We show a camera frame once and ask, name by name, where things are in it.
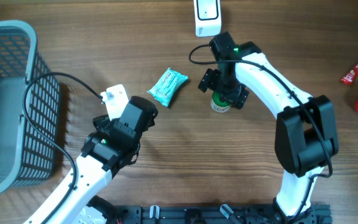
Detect green lid jar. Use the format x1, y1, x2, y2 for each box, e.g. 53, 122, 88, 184
211, 91, 231, 113

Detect teal tissue pack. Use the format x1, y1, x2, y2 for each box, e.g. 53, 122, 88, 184
147, 67, 188, 107

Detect red Nescafe stick sachet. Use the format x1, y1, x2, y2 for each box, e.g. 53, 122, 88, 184
340, 62, 358, 85

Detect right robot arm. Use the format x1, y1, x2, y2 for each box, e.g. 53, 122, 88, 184
198, 32, 339, 223

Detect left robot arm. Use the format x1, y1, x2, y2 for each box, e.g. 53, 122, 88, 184
27, 94, 158, 223

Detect white barcode scanner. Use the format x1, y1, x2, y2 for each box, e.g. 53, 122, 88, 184
193, 0, 222, 37

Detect grey plastic mesh basket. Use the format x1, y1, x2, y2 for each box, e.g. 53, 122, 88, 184
0, 21, 61, 194

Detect right black cable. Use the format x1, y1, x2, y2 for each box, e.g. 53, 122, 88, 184
188, 44, 334, 222

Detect black cable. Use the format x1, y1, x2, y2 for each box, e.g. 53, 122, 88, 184
188, 44, 334, 222
22, 72, 105, 224

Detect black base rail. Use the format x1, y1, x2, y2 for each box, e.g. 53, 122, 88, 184
85, 195, 333, 224

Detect left black cable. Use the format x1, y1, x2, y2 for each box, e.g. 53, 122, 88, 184
22, 72, 105, 224

